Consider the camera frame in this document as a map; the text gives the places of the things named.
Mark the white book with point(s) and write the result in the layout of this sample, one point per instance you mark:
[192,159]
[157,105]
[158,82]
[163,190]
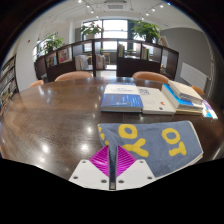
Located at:
[156,103]

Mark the grey towel with yellow letters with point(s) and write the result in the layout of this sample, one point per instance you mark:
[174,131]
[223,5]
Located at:
[160,150]

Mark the purple booklet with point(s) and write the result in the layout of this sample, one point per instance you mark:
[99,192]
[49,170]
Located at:
[207,106]

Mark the potted plant in white pot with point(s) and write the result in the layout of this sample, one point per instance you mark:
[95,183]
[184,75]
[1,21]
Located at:
[90,29]

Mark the large window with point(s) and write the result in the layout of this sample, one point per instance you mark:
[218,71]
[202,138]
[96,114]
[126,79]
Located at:
[115,30]

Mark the orange chairs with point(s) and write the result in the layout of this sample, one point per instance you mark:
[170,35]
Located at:
[73,76]

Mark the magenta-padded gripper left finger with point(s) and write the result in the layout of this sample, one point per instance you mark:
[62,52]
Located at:
[90,175]

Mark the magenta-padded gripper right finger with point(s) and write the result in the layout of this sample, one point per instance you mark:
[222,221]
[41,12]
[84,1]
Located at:
[136,173]

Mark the white wall radiator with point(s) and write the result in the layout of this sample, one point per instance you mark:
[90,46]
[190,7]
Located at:
[193,76]

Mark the ceiling lights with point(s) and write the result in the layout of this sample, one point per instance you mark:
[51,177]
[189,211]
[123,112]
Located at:
[161,5]

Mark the dark wooden shelf unit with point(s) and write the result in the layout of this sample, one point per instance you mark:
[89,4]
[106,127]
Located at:
[133,68]
[60,70]

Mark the small potted green plant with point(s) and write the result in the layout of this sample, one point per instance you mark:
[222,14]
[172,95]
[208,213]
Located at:
[52,42]

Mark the ceiling air conditioner unit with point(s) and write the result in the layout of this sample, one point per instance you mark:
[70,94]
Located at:
[115,5]

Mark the large potted plant dark pot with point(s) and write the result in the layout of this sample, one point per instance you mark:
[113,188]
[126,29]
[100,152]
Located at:
[146,30]

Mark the thick book with blue cover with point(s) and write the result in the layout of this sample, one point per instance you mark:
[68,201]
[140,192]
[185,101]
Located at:
[176,101]

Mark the tall wall bookshelf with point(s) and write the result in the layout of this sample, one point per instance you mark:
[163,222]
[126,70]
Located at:
[7,83]

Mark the dark blue book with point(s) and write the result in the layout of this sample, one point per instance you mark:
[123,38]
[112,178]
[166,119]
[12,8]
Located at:
[121,101]

